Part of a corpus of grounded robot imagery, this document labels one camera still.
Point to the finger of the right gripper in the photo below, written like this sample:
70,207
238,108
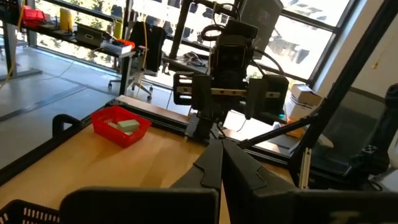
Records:
202,93
270,99

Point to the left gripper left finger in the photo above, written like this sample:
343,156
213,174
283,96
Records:
140,205

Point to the red storage bin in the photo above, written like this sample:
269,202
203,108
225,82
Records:
32,17

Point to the brown cardboard box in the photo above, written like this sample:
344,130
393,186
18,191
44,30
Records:
295,132

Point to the green triangle block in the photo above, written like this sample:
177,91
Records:
112,125

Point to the grey desk leg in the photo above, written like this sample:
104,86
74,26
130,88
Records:
9,46

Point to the grey storage box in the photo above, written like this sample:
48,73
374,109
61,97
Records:
88,35

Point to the yellow container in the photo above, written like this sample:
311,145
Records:
66,20

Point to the green rectangular block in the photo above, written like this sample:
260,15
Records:
128,125

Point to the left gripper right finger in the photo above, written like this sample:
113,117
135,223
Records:
280,208

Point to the black office chair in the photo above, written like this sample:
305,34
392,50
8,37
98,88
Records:
152,46

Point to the white box stack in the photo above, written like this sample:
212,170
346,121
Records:
303,99

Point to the yellow cylinder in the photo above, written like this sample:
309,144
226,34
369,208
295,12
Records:
118,29

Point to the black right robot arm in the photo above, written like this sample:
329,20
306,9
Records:
202,127

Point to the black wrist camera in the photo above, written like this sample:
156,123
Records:
236,56

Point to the silver aluminium bracket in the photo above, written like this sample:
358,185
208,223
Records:
304,168

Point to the black stand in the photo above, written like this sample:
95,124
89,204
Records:
385,140

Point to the black hanging panel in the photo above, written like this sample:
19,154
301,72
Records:
264,18

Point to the white and orange book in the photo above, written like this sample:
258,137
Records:
118,48

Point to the black plastic basket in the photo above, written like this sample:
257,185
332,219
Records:
28,214

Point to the black background desk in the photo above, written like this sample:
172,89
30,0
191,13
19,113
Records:
124,74

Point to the red plastic basket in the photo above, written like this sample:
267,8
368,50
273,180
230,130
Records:
124,140

